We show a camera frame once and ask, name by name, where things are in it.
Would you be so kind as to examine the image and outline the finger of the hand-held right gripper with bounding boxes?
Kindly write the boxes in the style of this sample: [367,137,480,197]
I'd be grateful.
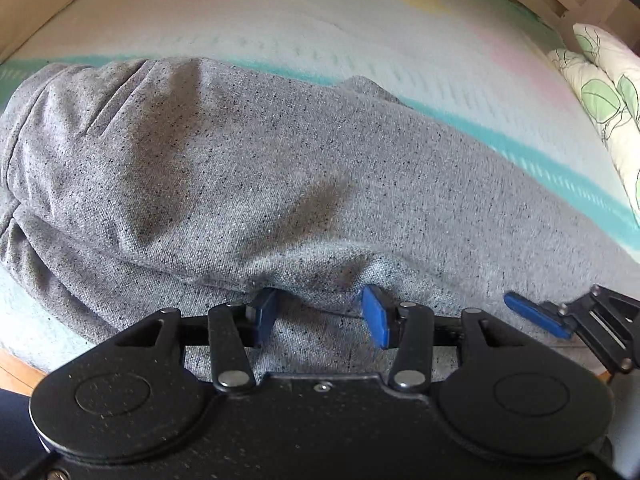
[503,284,640,375]

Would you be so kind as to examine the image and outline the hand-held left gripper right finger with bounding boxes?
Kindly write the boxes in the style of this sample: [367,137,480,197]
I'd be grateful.
[360,284,527,394]

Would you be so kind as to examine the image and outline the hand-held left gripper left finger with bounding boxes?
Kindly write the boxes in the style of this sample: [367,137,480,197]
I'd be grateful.
[115,287,281,393]

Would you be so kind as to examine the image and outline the grey speckled pants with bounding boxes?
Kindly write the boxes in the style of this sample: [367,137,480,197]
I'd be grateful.
[0,57,640,387]

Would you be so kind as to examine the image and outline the leaf print pillow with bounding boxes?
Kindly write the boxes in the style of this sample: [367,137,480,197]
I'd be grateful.
[546,48,640,212]
[572,23,640,128]

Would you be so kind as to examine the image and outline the pastel striped blanket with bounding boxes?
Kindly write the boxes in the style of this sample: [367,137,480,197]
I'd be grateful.
[0,0,640,376]

